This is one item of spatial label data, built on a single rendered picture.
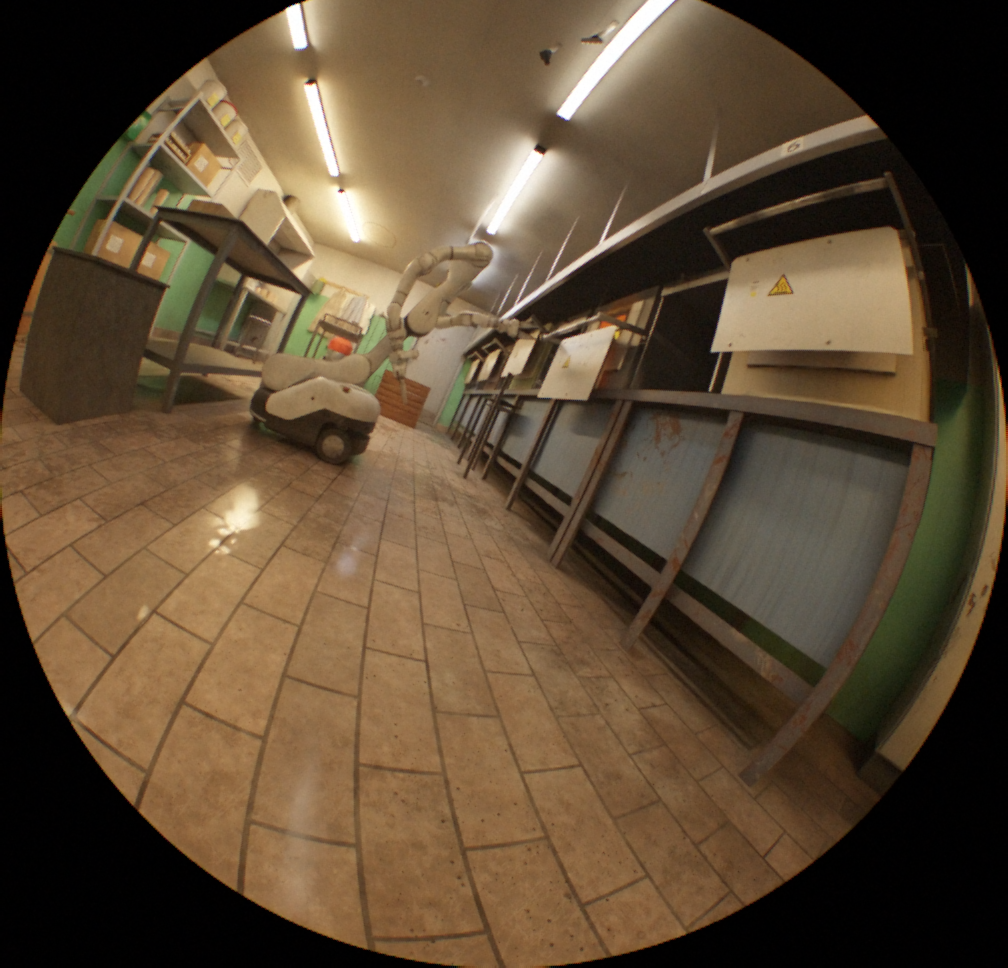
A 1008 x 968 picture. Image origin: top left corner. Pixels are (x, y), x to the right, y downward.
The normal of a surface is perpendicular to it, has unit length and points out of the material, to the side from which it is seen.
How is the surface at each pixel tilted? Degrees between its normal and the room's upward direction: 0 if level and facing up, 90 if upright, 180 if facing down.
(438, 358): 90
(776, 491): 90
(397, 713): 0
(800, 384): 90
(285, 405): 90
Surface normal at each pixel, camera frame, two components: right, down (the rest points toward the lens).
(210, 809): 0.40, -0.91
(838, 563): -0.88, -0.36
